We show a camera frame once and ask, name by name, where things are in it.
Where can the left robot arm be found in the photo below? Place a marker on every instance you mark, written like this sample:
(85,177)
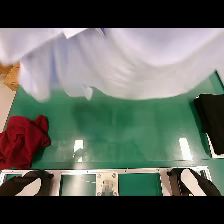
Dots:
(20,185)

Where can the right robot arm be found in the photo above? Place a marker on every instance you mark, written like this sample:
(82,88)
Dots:
(200,185)

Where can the red garment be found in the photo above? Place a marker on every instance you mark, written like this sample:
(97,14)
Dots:
(20,140)

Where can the silver frame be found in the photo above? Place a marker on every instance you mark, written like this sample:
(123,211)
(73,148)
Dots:
(106,185)

